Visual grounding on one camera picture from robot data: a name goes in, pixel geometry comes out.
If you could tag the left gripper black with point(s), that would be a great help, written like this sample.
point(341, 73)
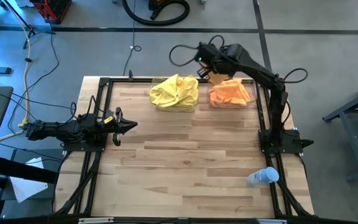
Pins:
point(106, 127)

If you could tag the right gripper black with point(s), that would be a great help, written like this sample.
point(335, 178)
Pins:
point(211, 57)

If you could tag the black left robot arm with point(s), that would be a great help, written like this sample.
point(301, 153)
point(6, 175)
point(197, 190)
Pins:
point(57, 130)

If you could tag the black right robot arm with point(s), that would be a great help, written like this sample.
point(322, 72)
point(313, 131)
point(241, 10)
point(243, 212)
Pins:
point(259, 73)

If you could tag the clear plastic bin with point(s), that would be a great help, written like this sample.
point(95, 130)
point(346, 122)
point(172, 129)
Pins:
point(253, 93)
point(172, 109)

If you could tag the black table edge clamp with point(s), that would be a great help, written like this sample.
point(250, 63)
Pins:
point(130, 74)

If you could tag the black desk crossbar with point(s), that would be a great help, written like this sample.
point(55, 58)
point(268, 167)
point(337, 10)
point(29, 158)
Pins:
point(17, 169)

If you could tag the light blue plastic bottle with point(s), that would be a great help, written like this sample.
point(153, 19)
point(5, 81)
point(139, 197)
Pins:
point(263, 176)

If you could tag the white paper sheet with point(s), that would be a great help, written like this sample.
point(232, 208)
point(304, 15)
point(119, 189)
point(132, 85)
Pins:
point(26, 189)

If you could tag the red black toolbox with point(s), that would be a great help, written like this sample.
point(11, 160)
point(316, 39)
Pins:
point(53, 9)

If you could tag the black aluminium table frame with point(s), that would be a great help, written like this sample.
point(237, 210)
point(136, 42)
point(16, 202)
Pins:
point(141, 220)

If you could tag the white metal bracket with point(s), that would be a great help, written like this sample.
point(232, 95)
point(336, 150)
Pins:
point(95, 220)
point(269, 221)

